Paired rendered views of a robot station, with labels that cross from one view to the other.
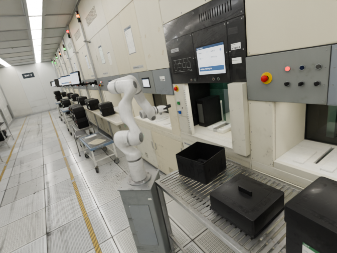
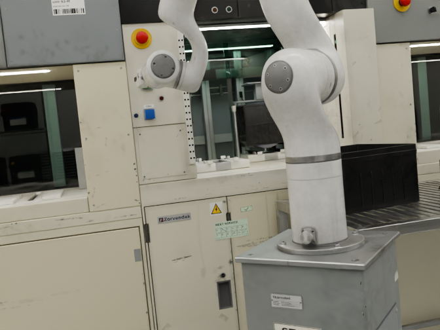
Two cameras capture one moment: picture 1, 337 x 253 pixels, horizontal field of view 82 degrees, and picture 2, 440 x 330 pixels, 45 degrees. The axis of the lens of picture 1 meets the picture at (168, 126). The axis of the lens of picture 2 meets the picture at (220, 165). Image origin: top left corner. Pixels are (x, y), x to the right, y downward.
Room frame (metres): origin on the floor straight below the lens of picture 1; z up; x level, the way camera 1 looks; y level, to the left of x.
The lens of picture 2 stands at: (1.26, 1.46, 1.04)
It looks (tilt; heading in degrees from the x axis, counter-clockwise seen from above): 4 degrees down; 287
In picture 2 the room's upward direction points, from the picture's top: 6 degrees counter-clockwise
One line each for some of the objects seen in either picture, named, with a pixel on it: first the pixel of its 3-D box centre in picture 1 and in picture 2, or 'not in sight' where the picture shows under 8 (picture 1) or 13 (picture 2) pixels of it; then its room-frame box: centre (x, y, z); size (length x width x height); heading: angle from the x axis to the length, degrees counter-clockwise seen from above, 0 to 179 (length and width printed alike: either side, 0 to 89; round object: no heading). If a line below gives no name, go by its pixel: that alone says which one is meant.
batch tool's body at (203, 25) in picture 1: (236, 116); (231, 139); (1.87, -0.71, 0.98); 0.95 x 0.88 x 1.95; 120
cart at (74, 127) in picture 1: (83, 132); not in sight; (5.06, 2.27, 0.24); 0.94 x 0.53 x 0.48; 30
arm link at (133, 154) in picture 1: (127, 145); (301, 105); (1.41, 0.34, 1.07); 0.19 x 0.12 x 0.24; 70
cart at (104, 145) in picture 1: (99, 149); not in sight; (3.60, 1.43, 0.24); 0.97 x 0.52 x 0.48; 33
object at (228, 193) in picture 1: (245, 198); not in sight; (0.89, -0.35, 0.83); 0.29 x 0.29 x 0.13; 31
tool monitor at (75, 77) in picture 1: (83, 79); not in sight; (4.41, 1.62, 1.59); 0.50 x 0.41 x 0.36; 120
